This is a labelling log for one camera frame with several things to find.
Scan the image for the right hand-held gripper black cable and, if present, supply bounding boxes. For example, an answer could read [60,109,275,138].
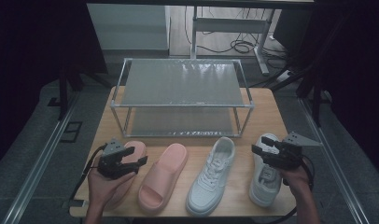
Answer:
[279,157,316,224]

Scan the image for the white cabinet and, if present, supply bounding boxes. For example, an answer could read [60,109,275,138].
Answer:
[86,3,172,51]

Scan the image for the left hand-held gripper black cable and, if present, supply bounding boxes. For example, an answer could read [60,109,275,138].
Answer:
[68,144,108,202]

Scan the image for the person's right hand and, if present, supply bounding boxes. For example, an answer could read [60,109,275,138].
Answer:
[279,158,311,189]

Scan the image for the dark curtain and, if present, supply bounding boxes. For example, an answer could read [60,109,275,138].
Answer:
[0,0,108,171]
[312,0,379,178]

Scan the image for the person's left hand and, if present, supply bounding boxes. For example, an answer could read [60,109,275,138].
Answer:
[87,155,137,208]

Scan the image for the white sneaker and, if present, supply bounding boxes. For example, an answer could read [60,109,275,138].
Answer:
[186,136,236,217]
[248,133,284,208]

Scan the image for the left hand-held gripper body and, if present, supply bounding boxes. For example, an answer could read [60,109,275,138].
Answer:
[97,138,139,181]

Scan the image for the hand-held gripper black cable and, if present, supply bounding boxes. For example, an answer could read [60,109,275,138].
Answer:
[68,144,108,202]
[279,157,316,224]

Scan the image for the white desk frame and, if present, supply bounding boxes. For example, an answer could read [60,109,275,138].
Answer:
[190,6,277,77]

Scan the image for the black floor cables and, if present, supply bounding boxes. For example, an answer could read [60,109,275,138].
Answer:
[183,6,288,61]

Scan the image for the pink slipper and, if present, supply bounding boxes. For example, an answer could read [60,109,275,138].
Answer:
[137,143,190,215]
[104,140,147,211]

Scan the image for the black metal stand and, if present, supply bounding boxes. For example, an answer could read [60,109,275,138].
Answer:
[271,66,332,129]
[47,60,113,121]

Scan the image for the aluminium floor rail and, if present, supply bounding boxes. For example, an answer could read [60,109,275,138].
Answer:
[2,91,80,224]
[298,96,371,224]

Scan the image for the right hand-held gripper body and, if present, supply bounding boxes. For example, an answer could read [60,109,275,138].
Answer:
[265,131,323,172]

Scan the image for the two-tier metal shoe rack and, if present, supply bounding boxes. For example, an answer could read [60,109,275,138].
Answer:
[109,57,256,138]

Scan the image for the white power strip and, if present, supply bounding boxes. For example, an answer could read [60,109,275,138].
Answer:
[275,70,296,84]

